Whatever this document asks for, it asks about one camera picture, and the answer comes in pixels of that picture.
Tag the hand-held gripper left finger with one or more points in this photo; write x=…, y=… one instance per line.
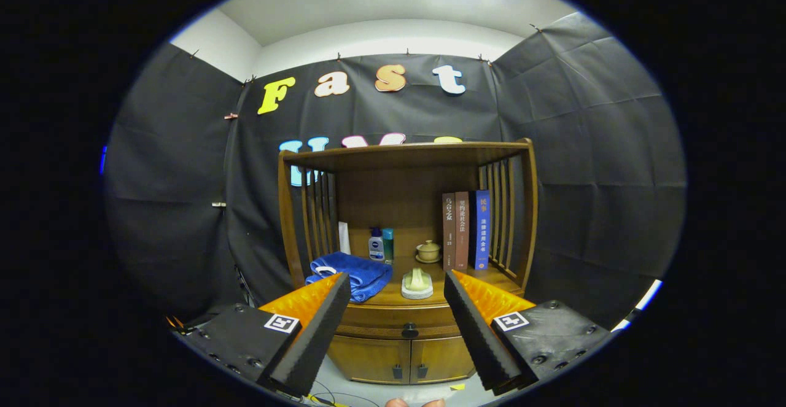
x=313, y=339

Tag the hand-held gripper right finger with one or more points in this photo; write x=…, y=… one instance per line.
x=478, y=336

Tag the wooden drawer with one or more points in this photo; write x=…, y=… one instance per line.
x=381, y=321

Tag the wooden cabinet door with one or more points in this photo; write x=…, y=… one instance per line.
x=371, y=358
x=442, y=358

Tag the wooden countertop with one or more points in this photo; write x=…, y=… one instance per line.
x=438, y=284

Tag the wooden cabinet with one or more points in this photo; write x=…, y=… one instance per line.
x=399, y=198

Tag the yellow and black floor tape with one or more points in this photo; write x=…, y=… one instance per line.
x=320, y=400

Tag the folded blue towel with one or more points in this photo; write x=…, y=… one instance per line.
x=365, y=275

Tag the beige lidded teacup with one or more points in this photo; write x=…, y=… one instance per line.
x=428, y=251

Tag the reddish brown book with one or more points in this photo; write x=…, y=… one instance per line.
x=462, y=235

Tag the dark brown book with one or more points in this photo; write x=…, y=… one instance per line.
x=449, y=235

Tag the white tube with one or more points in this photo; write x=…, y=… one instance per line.
x=344, y=238

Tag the blue book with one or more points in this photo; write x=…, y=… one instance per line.
x=481, y=229

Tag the white and blue lotion bottle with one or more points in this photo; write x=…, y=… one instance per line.
x=376, y=250

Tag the teal bottle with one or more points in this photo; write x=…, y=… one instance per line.
x=389, y=244

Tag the black backdrop cloth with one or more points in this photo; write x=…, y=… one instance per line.
x=583, y=149

